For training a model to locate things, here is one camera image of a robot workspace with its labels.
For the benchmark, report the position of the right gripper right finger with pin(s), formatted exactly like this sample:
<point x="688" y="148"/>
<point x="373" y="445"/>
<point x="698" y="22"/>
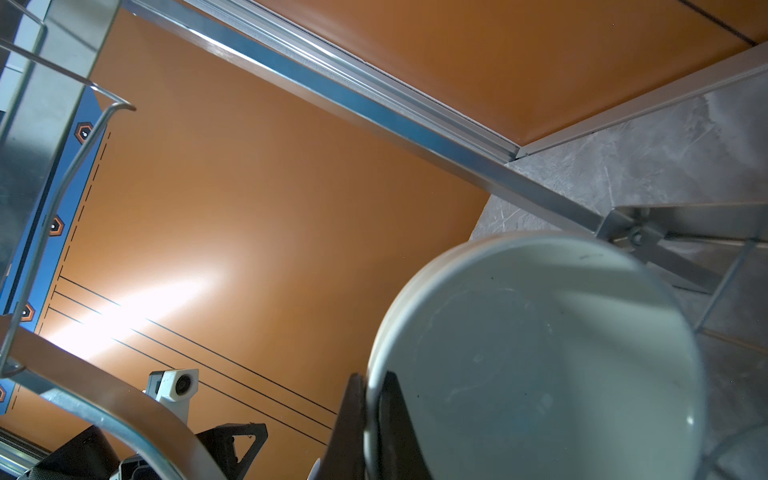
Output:
<point x="399" y="452"/>

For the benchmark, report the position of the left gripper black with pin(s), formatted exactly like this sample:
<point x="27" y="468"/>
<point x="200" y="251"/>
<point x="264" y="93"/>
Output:
<point x="90" y="462"/>

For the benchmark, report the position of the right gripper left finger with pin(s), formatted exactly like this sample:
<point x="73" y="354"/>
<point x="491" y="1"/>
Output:
<point x="344" y="457"/>

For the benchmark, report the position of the cream white bowl top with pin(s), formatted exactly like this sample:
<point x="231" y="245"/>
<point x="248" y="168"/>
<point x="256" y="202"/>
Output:
<point x="537" y="355"/>

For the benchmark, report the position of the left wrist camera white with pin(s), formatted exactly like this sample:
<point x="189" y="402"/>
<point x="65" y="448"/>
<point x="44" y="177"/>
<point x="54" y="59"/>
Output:
<point x="174" y="389"/>

